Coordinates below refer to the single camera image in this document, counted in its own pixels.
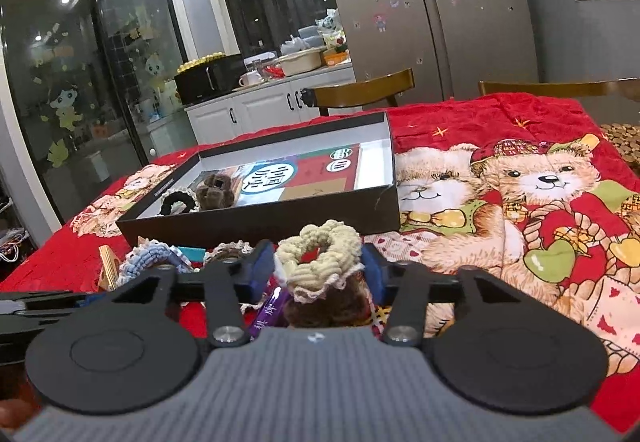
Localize plaid hair clip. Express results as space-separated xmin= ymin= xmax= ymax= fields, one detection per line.
xmin=367 ymin=304 xmax=396 ymax=338

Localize black microwave oven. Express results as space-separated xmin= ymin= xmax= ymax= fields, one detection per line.
xmin=173 ymin=54 xmax=243 ymax=105

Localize stack of plastic containers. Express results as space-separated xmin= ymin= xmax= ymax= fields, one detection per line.
xmin=298 ymin=24 xmax=323 ymax=48

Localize brown plush scrunchie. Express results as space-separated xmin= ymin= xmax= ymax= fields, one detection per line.
xmin=194 ymin=173 xmax=236 ymax=211

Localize wooden chair with black bracket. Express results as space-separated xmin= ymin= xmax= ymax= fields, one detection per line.
xmin=302 ymin=68 xmax=416 ymax=117

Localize blue and white scrunchie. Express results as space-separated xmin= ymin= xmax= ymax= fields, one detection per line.
xmin=116 ymin=242 xmax=193 ymax=288

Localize black shallow cardboard box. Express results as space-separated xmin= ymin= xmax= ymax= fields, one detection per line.
xmin=116 ymin=111 xmax=401 ymax=250

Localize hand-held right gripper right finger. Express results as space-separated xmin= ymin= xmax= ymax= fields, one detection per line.
xmin=361 ymin=244 xmax=507 ymax=348

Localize white kitchen cabinet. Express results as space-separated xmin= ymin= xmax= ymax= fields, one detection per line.
xmin=184 ymin=64 xmax=357 ymax=147

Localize woven bead mat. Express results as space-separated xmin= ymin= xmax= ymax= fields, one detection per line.
xmin=600 ymin=122 xmax=640 ymax=170

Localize cream cooking pot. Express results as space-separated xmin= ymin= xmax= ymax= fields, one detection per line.
xmin=277 ymin=48 xmax=325 ymax=77

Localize printed colourful paper sheet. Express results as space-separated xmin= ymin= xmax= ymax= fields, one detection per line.
xmin=220 ymin=144 xmax=362 ymax=208

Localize cream knitted scrunchie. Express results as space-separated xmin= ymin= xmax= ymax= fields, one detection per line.
xmin=275 ymin=219 xmax=362 ymax=289

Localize glass sliding door with stickers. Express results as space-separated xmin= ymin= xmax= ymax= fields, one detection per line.
xmin=0 ymin=0 xmax=198 ymax=223

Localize black scrunchie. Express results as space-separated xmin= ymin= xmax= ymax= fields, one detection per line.
xmin=159 ymin=189 xmax=200 ymax=217

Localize snack bags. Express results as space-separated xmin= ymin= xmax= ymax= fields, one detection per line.
xmin=316 ymin=8 xmax=346 ymax=48

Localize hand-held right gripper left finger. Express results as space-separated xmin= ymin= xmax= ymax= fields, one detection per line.
xmin=107 ymin=242 xmax=277 ymax=348

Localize purple pen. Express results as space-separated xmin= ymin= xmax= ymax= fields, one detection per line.
xmin=247 ymin=287 xmax=291 ymax=343

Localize tan wooden block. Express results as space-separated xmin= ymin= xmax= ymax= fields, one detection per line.
xmin=97 ymin=244 xmax=121 ymax=293

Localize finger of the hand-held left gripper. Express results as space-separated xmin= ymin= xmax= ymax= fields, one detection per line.
xmin=0 ymin=311 xmax=76 ymax=350
xmin=0 ymin=290 xmax=106 ymax=312

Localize tray of gold chocolates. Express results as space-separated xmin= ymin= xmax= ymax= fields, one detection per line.
xmin=176 ymin=53 xmax=226 ymax=73

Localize brown fuzzy lace-trimmed scrunchie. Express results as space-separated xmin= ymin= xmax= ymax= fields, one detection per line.
xmin=285 ymin=272 xmax=373 ymax=329

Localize white bin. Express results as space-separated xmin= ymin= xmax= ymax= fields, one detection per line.
xmin=82 ymin=151 xmax=108 ymax=183

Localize brown scrunchie with cream lace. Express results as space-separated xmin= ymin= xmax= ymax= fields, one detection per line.
xmin=202 ymin=242 xmax=256 ymax=268

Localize red teddy bear blanket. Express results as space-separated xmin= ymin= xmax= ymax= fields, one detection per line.
xmin=0 ymin=92 xmax=640 ymax=433

